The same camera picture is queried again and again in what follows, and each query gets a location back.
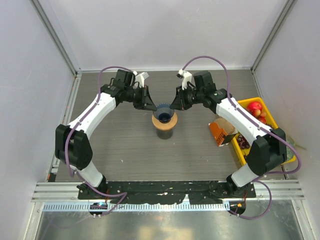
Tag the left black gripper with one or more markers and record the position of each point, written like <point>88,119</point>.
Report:
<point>146,102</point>

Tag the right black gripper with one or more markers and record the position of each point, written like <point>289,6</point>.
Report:
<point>177,103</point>

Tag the blue plastic coffee dripper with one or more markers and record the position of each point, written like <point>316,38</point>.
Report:
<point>163,113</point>

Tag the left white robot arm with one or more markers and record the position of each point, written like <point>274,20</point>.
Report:
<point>72,141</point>

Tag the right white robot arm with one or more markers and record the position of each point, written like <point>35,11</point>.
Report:
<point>267,145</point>

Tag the orange coffee filter box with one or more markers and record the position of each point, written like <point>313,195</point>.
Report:
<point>220,136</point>

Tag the dark glass carafe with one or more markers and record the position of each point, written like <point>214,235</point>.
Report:
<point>164,134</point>

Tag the red grape bunch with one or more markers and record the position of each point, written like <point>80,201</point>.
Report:
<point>242,142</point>

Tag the red apple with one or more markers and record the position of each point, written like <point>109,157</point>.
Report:
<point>254,105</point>

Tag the yellow plastic tray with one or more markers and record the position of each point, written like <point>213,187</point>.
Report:
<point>242,154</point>

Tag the green netted melon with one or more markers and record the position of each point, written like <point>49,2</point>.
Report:
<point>290,154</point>

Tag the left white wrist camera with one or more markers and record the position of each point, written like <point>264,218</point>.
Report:
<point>139,79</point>

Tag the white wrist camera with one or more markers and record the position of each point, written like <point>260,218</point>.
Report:
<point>185,77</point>
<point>139,79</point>

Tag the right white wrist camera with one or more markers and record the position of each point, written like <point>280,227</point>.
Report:
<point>185,77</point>

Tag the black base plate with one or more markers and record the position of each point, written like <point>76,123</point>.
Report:
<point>165,192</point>

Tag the slotted cable duct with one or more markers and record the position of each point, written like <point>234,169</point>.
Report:
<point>86,206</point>

